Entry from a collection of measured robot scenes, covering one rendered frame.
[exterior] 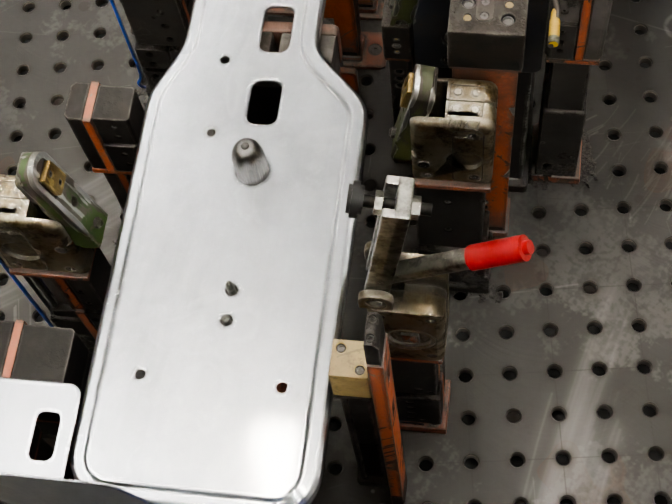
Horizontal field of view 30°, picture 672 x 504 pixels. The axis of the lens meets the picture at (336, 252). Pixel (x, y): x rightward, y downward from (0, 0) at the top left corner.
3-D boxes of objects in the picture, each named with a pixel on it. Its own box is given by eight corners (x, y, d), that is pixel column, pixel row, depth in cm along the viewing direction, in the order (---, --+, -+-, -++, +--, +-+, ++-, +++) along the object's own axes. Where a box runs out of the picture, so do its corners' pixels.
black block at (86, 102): (123, 197, 155) (55, 67, 129) (207, 203, 154) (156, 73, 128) (110, 255, 152) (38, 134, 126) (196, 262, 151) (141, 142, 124)
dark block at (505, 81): (452, 196, 151) (451, -16, 113) (510, 200, 150) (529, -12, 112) (448, 233, 149) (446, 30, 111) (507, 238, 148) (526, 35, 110)
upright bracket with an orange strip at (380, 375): (395, 479, 138) (366, 309, 92) (407, 480, 137) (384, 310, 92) (392, 506, 136) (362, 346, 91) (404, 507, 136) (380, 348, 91)
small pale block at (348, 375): (361, 454, 139) (332, 337, 106) (392, 457, 139) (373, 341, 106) (357, 485, 138) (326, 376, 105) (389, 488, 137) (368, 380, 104)
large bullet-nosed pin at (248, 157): (241, 162, 123) (230, 128, 117) (272, 164, 123) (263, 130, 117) (236, 190, 122) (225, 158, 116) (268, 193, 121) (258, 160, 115)
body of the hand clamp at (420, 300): (390, 378, 142) (372, 248, 111) (450, 383, 142) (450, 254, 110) (385, 428, 140) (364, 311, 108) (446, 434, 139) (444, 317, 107)
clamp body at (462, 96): (411, 227, 150) (399, 53, 117) (507, 235, 149) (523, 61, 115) (403, 298, 147) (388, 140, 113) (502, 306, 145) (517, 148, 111)
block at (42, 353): (64, 394, 145) (-19, 302, 120) (157, 403, 144) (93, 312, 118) (46, 475, 141) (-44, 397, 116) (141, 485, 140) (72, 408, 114)
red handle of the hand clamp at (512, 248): (366, 249, 109) (525, 217, 99) (381, 259, 110) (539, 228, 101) (360, 294, 107) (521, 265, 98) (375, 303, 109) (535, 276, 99)
